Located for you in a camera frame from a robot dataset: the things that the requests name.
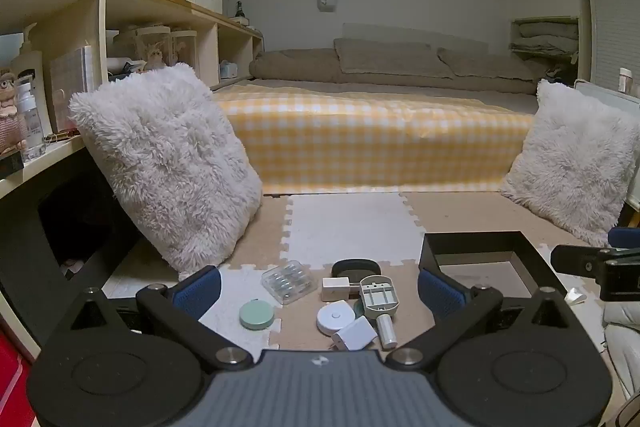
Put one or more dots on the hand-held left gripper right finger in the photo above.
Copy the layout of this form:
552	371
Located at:
440	299

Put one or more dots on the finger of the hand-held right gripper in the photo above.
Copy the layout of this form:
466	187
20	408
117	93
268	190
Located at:
575	259
624	237

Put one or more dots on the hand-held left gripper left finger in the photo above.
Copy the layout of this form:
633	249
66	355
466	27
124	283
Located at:
197	296

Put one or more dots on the black cardboard box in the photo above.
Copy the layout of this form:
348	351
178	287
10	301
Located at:
435	252

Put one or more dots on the pale green plastic handheld housing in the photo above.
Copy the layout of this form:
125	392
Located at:
378	297

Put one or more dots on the mint green round tin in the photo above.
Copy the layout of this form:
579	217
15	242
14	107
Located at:
256	314

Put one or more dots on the white charger plug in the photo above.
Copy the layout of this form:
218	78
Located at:
357	333

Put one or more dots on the clear plastic battery case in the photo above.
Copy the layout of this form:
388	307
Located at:
287	282

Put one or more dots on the white cube adapter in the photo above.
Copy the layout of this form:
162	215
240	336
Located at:
334	289

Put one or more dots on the white round device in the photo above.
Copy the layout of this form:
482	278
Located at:
334	318

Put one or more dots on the cream leather cushion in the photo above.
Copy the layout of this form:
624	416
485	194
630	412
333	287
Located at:
622	347

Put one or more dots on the teal round lid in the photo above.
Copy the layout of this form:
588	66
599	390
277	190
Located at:
357	308

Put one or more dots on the black oval case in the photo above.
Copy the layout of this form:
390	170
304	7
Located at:
355	268

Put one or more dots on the small white fluffy pillow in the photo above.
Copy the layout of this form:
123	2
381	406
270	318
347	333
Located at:
570	162

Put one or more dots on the beige and white puzzle mat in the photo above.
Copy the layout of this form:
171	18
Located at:
350	227

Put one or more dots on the large white fluffy pillow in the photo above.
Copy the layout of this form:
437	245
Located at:
165	157

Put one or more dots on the small pale jar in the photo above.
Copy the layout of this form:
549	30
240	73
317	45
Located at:
626	80

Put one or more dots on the yellow checked bed blanket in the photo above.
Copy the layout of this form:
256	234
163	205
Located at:
350	137

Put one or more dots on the red storage box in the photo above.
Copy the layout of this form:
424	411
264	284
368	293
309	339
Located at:
10	362

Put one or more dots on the white window blind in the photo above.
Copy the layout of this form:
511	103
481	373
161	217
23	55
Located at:
612	37

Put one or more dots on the beige bed pillow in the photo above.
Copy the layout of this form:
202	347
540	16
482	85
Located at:
382	57
480	64

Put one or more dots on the stack of folded blankets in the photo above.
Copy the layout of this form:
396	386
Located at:
545	34

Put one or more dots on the tissue box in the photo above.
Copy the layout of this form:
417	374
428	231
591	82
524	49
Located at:
229	69

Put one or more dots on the small clear spray bottle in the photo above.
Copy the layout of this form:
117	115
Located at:
30	122

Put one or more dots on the clear doll display case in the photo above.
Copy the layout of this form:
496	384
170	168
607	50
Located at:
150	47
184	49

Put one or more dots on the beige rolled duvet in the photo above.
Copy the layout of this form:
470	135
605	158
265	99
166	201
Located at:
295	66

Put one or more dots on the plush doll with glasses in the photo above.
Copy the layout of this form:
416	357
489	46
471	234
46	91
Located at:
7	107

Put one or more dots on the white pump lotion bottle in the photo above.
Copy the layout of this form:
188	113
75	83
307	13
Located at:
32	72

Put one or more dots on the wooden shelf unit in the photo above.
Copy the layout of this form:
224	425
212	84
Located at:
101	32

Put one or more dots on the dark glass bottle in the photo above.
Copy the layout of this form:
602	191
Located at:
240	9

